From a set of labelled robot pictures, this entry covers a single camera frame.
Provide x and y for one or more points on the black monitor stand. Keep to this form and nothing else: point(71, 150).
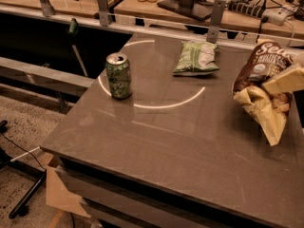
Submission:
point(188, 8)

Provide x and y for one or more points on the black stand leg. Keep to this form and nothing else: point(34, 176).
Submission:
point(22, 208)

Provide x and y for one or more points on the metal bracket left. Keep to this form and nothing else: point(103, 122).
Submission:
point(47, 8)

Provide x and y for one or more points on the brown multigrain chip bag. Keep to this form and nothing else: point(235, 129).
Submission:
point(269, 110)

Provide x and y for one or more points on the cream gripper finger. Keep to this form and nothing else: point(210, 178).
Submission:
point(289, 80)

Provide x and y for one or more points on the metal bracket right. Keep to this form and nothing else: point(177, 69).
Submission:
point(215, 22)

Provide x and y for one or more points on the metal bracket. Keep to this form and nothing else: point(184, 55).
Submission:
point(104, 15)
point(47, 8)
point(215, 22)

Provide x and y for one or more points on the white power adapter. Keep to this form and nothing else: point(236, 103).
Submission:
point(277, 16)

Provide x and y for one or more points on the metal bracket middle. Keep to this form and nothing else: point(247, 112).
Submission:
point(104, 15)

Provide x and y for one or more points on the green jalapeno chip bag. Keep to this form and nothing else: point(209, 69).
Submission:
point(196, 58)

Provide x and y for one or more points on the black power strip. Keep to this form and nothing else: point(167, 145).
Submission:
point(246, 8)

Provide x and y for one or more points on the green soda can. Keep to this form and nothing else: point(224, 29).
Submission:
point(118, 75)

